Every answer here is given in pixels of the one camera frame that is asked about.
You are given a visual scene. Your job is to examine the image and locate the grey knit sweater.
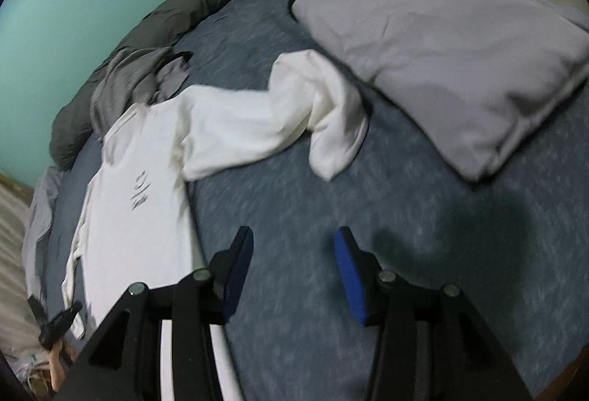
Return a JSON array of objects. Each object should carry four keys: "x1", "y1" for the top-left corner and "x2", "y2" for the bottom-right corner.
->
[{"x1": 90, "y1": 46, "x2": 193, "y2": 138}]

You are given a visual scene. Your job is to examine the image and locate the light grey pillow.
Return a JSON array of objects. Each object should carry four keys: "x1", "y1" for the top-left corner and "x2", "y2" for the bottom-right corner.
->
[{"x1": 292, "y1": 0, "x2": 588, "y2": 182}]

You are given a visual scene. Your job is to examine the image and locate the blue patterned bed cover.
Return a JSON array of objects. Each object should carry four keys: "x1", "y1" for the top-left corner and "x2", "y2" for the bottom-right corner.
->
[{"x1": 27, "y1": 0, "x2": 589, "y2": 401}]

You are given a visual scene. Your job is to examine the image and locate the beige striped curtain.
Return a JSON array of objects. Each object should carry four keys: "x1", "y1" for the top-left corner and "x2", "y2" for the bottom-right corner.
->
[{"x1": 1, "y1": 175, "x2": 48, "y2": 382}]

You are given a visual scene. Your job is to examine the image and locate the person's left hand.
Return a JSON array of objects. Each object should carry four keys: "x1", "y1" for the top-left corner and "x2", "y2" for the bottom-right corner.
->
[{"x1": 49, "y1": 338, "x2": 77, "y2": 393}]

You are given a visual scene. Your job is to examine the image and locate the white long-sleeve shirt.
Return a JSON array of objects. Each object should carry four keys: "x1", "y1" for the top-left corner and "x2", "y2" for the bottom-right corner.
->
[{"x1": 62, "y1": 49, "x2": 368, "y2": 338}]

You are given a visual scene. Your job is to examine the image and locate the light grey crumpled sheet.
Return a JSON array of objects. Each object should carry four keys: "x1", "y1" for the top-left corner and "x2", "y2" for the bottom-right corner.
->
[{"x1": 21, "y1": 167, "x2": 63, "y2": 306}]

